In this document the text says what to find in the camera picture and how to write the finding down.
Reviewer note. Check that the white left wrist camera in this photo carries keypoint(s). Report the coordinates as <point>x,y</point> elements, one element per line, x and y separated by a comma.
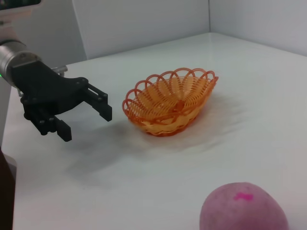
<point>19,4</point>

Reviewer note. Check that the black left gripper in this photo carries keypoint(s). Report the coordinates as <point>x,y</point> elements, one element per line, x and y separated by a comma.
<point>45,88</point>

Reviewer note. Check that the orange woven plastic basket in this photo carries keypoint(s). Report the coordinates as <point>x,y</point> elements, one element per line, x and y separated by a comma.
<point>168,124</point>

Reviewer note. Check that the pink peach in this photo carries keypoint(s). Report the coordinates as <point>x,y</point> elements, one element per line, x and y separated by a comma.
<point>239,210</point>

